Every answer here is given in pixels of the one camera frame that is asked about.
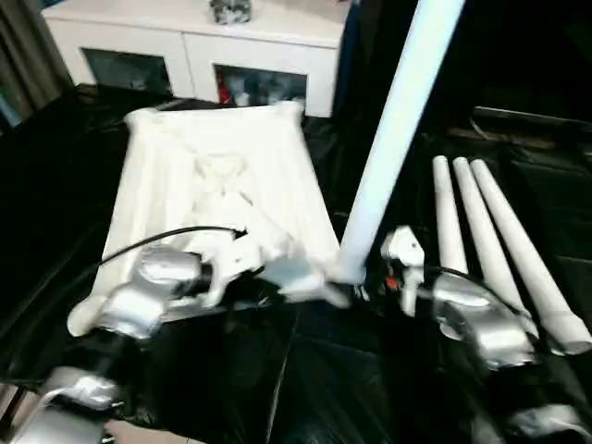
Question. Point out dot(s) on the white plastic table top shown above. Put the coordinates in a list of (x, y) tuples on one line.
[(208, 185)]

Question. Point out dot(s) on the black mat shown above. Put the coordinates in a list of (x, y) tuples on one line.
[(300, 370)]

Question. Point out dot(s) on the white plastic table leg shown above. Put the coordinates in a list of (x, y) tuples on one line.
[(448, 222), (522, 259), (398, 115), (485, 240)]

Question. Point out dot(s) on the white glass-door cabinet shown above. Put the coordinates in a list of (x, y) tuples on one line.
[(185, 51)]

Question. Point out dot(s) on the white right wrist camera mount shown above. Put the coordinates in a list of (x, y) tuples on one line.
[(404, 259)]

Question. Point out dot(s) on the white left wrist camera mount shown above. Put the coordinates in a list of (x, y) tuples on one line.
[(231, 268)]

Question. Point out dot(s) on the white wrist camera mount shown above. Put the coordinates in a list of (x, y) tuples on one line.
[(231, 268), (404, 259)]

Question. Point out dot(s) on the black panel with blue edge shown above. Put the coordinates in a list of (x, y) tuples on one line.
[(351, 55)]

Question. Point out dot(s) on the black and white bundle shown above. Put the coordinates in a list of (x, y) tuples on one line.
[(230, 10)]

